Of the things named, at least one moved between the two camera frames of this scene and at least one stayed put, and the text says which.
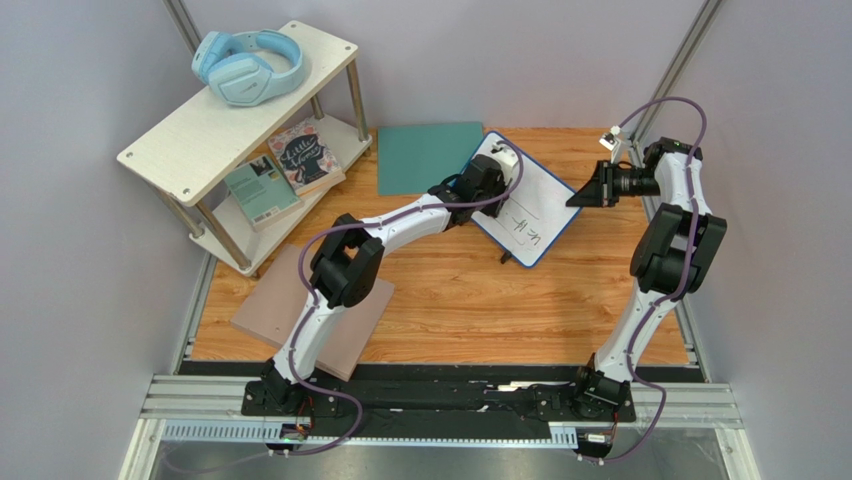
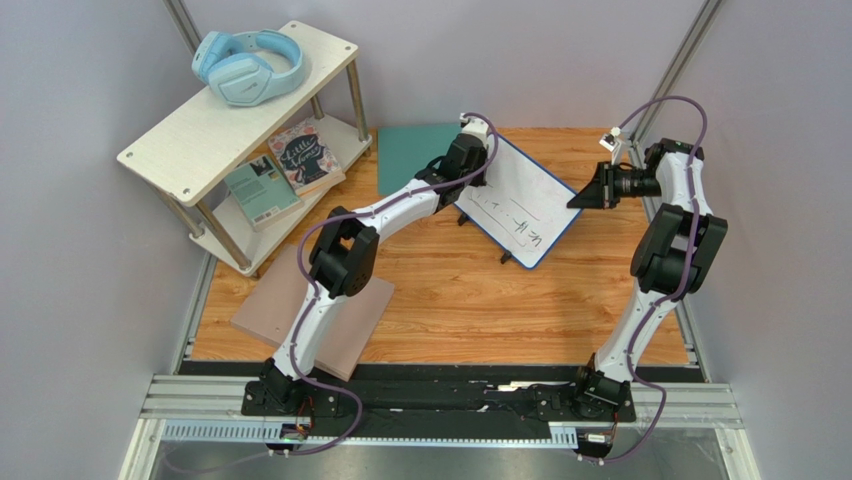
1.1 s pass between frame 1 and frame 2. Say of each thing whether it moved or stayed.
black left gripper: moved
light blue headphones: stayed
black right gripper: stayed
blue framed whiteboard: stayed
